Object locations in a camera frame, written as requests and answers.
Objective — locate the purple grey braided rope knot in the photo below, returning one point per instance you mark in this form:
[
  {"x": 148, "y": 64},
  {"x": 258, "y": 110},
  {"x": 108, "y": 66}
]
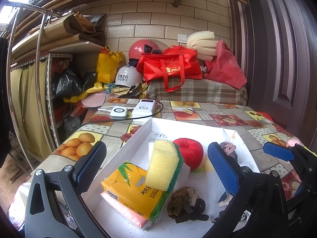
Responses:
[{"x": 229, "y": 149}]

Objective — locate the black plastic bag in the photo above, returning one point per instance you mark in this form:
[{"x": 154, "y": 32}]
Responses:
[{"x": 69, "y": 84}]

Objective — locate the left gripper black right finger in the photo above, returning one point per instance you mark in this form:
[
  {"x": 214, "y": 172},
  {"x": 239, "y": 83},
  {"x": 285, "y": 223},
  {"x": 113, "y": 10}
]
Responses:
[{"x": 258, "y": 207}]

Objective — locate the white power bank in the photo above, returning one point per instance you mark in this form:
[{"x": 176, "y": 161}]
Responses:
[{"x": 144, "y": 108}]

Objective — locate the black white patterned cloth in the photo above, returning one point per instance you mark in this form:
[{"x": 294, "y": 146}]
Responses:
[{"x": 224, "y": 202}]

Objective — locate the yellow shopping bag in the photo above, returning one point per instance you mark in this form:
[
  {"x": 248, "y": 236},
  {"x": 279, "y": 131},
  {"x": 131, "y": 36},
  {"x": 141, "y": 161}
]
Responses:
[{"x": 108, "y": 64}]

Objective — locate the wall switch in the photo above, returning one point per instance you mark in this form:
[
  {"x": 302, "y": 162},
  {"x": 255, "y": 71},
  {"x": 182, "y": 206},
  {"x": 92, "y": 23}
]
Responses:
[{"x": 181, "y": 38}]

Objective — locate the brown beige braided rope knot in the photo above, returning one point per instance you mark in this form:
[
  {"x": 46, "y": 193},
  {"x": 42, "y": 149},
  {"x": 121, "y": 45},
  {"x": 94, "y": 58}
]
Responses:
[{"x": 187, "y": 204}]

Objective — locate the pink fan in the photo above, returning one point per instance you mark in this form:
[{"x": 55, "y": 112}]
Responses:
[{"x": 94, "y": 100}]

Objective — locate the yellow green sponge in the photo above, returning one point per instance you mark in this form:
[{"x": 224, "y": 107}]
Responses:
[{"x": 165, "y": 165}]

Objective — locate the red helmet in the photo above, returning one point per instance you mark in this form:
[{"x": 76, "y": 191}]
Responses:
[{"x": 140, "y": 47}]

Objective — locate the cream foam roll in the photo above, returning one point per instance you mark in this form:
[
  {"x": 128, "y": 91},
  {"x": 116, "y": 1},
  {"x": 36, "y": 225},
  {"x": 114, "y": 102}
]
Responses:
[{"x": 204, "y": 43}]

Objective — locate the white round charger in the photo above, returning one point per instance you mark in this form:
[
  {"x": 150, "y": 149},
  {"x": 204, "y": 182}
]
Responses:
[{"x": 118, "y": 112}]

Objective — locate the red tote bag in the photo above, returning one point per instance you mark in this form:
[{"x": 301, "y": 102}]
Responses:
[{"x": 174, "y": 66}]

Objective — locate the red plush apple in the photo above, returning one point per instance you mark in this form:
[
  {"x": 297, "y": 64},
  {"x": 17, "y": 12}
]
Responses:
[{"x": 192, "y": 152}]

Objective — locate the white cardboard box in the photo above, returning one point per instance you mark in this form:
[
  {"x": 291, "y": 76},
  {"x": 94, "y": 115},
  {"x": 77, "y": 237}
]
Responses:
[{"x": 205, "y": 180}]

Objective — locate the pink tissue pack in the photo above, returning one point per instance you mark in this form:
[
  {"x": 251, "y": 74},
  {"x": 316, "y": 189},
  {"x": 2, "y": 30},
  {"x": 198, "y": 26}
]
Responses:
[{"x": 128, "y": 214}]

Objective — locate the fruit pattern tablecloth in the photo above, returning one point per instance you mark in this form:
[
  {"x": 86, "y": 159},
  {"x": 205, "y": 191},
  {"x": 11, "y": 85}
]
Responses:
[{"x": 253, "y": 128}]

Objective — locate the yellow tissue pack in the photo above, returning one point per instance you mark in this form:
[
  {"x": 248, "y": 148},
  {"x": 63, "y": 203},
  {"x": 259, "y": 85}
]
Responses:
[{"x": 126, "y": 185}]

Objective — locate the plaid blanket bench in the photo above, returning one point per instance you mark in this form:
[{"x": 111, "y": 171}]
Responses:
[{"x": 204, "y": 91}]

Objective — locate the metal clothes rack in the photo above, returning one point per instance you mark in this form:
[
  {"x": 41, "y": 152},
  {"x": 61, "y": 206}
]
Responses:
[{"x": 24, "y": 94}]

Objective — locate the pink fluffy pompom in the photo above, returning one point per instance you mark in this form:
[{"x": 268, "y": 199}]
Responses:
[{"x": 294, "y": 141}]

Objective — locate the dark wooden door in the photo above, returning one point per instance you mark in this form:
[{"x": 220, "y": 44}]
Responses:
[{"x": 275, "y": 44}]

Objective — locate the white helmet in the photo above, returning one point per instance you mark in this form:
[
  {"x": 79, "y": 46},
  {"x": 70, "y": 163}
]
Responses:
[{"x": 128, "y": 76}]

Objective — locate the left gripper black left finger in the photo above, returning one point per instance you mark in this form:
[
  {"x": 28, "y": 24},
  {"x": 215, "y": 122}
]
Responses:
[{"x": 43, "y": 215}]

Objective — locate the red fabric bag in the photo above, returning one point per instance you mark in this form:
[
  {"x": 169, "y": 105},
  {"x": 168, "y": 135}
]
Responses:
[{"x": 224, "y": 68}]

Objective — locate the white foam block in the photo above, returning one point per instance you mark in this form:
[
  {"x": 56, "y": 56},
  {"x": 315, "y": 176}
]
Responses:
[{"x": 185, "y": 171}]

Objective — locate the wooden shelf with curtain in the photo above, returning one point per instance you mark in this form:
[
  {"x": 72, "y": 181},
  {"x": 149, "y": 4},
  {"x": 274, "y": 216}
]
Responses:
[{"x": 67, "y": 43}]

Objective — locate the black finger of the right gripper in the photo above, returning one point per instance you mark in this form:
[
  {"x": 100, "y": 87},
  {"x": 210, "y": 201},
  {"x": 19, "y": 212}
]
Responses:
[{"x": 303, "y": 162}]

